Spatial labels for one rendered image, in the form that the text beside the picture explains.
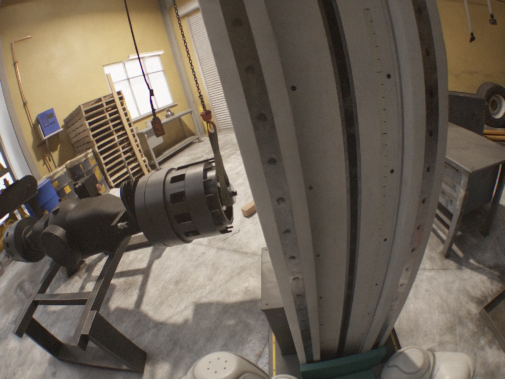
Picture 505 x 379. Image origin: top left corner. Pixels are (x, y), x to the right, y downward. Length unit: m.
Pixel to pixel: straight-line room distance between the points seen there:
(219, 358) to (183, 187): 1.18
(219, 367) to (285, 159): 0.29
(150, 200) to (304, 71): 1.28
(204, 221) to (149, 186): 0.43
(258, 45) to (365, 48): 0.16
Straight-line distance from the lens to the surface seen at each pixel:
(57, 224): 2.20
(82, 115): 4.65
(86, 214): 1.93
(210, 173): 1.46
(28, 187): 3.39
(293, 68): 0.34
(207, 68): 7.69
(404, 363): 0.94
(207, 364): 0.33
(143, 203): 1.50
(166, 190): 1.45
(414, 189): 0.42
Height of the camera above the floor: 1.56
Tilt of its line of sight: 27 degrees down
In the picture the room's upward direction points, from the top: 16 degrees counter-clockwise
